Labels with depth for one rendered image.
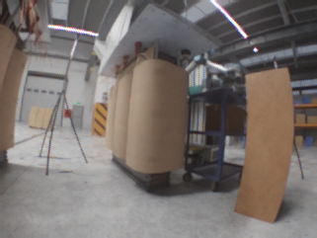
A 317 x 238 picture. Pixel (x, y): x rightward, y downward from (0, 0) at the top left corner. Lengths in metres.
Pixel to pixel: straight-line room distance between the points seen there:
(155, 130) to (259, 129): 0.69
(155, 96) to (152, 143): 0.34
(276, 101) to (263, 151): 0.30
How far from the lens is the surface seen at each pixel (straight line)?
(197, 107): 2.44
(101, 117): 6.44
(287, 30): 7.94
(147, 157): 1.02
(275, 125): 0.88
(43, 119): 7.29
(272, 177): 0.91
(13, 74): 1.59
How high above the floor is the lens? 0.54
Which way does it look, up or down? 4 degrees up
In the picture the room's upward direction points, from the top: 4 degrees clockwise
